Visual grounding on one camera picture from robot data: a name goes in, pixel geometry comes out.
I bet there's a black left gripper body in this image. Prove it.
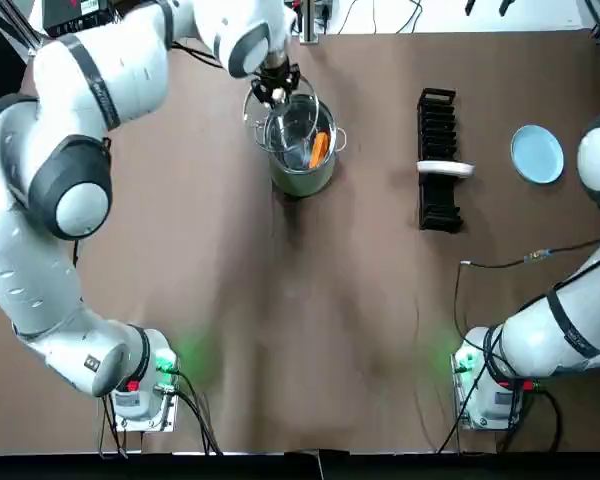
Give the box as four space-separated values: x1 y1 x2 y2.
259 62 292 91

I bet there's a glass pot lid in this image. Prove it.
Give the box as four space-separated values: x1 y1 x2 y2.
242 81 324 154

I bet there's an orange corn cob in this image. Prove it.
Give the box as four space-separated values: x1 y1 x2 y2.
310 131 331 169

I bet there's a pale green steel pot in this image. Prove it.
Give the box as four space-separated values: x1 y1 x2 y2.
255 93 349 198

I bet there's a white round plate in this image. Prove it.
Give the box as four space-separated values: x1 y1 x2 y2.
416 159 477 180

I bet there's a light blue round plate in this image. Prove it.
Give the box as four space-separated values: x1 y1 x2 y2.
510 124 566 186

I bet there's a black box with red logo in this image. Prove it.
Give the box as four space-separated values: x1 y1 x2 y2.
41 0 115 37

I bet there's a black dish rack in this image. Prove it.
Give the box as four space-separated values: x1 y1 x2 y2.
417 87 465 233

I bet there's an aluminium camera post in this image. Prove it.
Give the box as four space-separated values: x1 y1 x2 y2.
298 0 327 44

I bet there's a black cable with blue connector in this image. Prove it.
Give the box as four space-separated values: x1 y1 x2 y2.
453 243 600 352

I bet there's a black left arm base cable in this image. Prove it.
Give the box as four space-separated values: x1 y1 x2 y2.
96 368 225 459

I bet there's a black arm base cable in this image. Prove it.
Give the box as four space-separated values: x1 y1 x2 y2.
436 323 564 454
96 368 225 459

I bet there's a black right arm base cable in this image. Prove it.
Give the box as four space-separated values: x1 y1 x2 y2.
436 323 564 454

